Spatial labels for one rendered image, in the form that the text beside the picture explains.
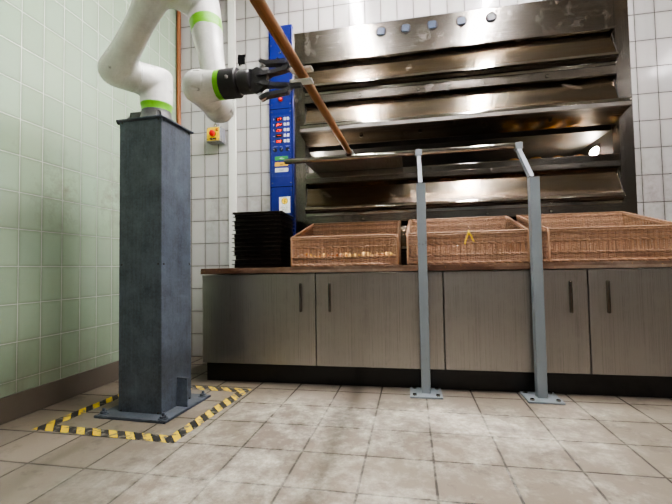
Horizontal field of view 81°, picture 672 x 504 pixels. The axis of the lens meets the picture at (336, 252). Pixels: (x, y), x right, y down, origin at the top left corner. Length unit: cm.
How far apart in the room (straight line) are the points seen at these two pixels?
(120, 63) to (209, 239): 128
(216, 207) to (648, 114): 259
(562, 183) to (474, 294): 99
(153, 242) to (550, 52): 236
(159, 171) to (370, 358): 123
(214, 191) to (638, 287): 237
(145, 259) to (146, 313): 22
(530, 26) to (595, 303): 165
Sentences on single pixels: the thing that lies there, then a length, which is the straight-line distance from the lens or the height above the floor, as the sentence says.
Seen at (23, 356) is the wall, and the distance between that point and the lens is 207.
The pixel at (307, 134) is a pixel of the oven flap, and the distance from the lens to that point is 250.
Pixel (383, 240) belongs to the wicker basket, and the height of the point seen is 70.
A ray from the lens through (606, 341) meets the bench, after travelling 206.
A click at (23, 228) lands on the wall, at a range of 205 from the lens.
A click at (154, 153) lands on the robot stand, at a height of 105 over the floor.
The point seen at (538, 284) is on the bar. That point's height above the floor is 49.
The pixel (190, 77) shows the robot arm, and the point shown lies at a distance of 142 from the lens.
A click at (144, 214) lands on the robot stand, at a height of 80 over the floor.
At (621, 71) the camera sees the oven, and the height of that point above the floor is 164.
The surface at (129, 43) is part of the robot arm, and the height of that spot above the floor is 142.
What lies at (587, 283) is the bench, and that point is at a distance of 202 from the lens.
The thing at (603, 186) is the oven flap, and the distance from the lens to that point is 266.
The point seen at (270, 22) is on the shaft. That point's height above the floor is 114.
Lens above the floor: 57
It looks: 2 degrees up
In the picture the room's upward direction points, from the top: 1 degrees counter-clockwise
